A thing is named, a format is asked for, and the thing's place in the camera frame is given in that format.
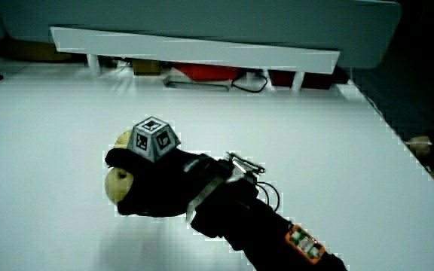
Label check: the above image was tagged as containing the white raised shelf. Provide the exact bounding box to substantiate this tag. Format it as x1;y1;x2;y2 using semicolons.
50;26;341;92

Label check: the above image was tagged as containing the red container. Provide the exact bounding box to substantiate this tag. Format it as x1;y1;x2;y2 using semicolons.
171;62;241;82

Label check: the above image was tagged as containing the large pale grey panel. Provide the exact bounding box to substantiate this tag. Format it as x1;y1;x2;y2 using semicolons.
0;0;403;70

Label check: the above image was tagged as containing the person's left hand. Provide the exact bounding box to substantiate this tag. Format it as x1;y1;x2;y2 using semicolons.
105;116;234;218

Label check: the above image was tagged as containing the person's left forearm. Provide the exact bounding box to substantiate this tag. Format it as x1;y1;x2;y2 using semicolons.
189;165;348;271

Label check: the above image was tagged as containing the person's right hand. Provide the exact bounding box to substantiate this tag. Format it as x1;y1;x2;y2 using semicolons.
405;135;434;160

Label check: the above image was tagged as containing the black cable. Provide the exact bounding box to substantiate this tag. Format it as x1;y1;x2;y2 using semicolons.
231;70;269;94

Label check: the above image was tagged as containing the small brown box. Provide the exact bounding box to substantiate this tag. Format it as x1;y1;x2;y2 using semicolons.
131;59;163;77

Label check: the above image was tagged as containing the yellow pear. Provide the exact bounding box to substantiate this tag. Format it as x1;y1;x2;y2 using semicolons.
104;129;137;206

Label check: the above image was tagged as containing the dark red box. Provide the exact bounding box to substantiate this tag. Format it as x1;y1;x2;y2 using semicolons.
268;69;295;88

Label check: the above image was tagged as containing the grey flat bar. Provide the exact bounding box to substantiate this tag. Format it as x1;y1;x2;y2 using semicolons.
162;76;231;93

